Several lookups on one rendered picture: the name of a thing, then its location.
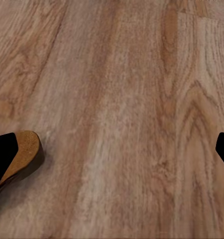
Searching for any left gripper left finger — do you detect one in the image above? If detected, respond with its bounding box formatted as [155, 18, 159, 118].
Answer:
[0, 132, 18, 180]

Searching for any sandal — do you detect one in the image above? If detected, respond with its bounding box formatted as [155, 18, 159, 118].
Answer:
[0, 130, 44, 193]

